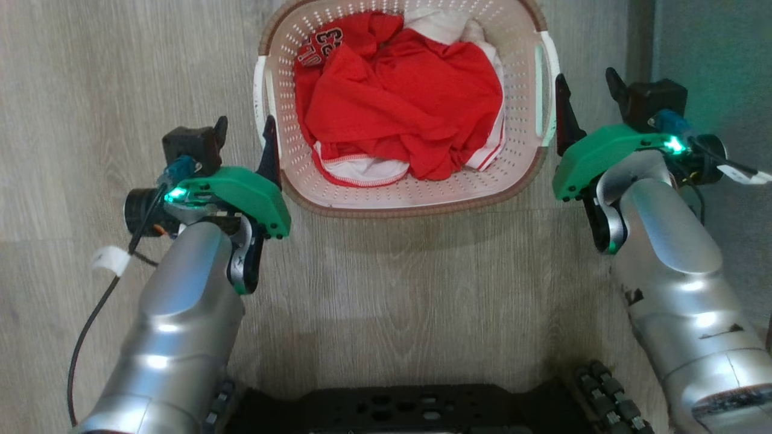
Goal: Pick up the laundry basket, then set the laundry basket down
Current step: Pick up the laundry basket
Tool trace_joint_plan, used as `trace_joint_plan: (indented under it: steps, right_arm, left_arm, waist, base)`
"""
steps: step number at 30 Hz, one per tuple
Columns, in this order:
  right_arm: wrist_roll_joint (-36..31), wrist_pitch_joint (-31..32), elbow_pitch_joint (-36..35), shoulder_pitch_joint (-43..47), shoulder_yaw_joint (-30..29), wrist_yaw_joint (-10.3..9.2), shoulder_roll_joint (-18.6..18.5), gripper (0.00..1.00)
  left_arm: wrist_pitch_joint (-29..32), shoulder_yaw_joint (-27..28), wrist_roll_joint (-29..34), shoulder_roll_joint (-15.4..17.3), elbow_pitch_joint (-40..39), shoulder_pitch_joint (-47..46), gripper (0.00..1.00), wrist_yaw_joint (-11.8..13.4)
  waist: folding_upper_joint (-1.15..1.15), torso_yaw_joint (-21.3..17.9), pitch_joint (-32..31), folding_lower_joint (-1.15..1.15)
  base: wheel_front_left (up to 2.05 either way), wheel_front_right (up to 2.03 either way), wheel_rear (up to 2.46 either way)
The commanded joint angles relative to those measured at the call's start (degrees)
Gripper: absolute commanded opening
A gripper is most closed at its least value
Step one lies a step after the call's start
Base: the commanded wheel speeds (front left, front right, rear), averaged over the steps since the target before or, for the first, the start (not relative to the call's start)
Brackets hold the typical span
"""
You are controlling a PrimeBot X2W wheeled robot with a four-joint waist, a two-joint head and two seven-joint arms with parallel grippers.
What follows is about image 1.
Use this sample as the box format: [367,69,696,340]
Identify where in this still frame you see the white garment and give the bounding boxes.
[402,6,487,46]

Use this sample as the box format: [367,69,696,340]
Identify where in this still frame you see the black right base wheel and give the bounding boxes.
[569,360,656,434]

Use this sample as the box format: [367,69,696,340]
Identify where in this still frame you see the white right cable label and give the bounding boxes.
[717,162,772,186]

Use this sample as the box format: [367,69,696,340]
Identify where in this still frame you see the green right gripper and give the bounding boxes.
[552,67,671,203]

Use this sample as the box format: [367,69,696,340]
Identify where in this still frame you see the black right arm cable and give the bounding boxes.
[648,108,756,225]

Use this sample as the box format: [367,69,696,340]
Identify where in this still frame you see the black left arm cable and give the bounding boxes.
[66,156,203,427]

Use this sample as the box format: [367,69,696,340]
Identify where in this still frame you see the black base wheel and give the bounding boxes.
[201,376,237,434]
[569,360,656,434]

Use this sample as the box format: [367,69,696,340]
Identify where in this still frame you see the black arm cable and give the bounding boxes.
[648,108,756,225]
[66,156,203,427]

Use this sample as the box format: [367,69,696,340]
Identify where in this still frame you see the white cable label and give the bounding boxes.
[91,245,132,277]
[717,162,772,186]

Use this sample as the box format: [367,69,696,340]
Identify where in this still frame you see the black left base wheel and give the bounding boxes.
[201,376,237,434]

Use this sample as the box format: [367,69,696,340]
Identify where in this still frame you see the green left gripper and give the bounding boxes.
[174,115,292,239]

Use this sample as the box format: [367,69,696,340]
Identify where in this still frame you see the white left cable label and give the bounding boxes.
[91,245,132,277]

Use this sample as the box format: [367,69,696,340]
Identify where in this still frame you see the white perforated plastic laundry basket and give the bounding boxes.
[253,0,561,219]

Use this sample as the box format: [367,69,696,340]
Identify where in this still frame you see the red sports jersey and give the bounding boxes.
[294,11,506,182]

